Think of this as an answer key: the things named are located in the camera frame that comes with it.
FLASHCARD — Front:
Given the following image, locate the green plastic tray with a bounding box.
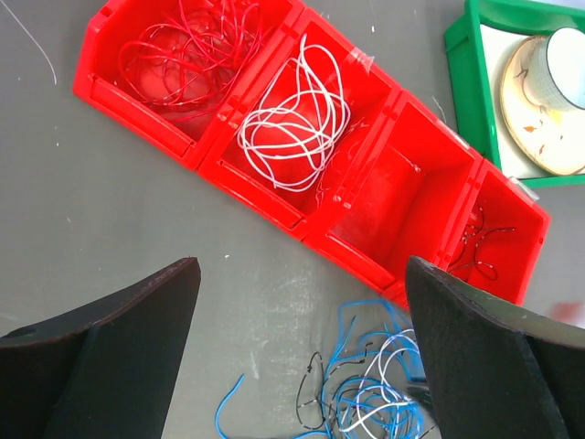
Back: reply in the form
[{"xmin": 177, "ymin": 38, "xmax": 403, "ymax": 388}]
[{"xmin": 444, "ymin": 1, "xmax": 584, "ymax": 188}]

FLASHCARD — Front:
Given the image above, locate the black wire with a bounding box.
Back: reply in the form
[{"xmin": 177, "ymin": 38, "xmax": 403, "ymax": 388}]
[{"xmin": 294, "ymin": 205, "xmax": 517, "ymax": 434}]

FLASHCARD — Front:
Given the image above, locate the white wire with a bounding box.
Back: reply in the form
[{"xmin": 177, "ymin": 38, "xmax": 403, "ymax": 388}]
[{"xmin": 236, "ymin": 32, "xmax": 353, "ymax": 192}]

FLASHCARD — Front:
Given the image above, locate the light blue bowl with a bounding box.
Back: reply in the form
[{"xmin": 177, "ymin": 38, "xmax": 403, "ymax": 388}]
[{"xmin": 525, "ymin": 27, "xmax": 584, "ymax": 111}]

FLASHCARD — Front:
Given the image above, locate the red compartment bin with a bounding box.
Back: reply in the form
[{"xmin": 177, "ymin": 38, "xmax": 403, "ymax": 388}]
[{"xmin": 73, "ymin": 1, "xmax": 549, "ymax": 305}]

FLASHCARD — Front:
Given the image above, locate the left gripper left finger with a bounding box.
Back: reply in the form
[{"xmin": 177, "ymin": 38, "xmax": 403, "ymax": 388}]
[{"xmin": 1, "ymin": 257, "xmax": 201, "ymax": 438}]

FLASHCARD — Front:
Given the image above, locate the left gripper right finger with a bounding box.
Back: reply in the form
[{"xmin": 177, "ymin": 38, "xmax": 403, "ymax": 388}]
[{"xmin": 406, "ymin": 256, "xmax": 584, "ymax": 438}]

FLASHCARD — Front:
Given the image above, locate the blue wire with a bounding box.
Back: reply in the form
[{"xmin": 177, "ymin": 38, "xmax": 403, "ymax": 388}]
[{"xmin": 214, "ymin": 299, "xmax": 429, "ymax": 439}]

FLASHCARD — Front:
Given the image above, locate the red wire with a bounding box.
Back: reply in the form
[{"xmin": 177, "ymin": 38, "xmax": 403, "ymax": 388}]
[{"xmin": 117, "ymin": 0, "xmax": 266, "ymax": 111}]

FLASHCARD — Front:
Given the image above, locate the tan ceramic plate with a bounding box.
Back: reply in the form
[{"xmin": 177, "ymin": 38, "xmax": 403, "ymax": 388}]
[{"xmin": 500, "ymin": 36, "xmax": 584, "ymax": 176}]

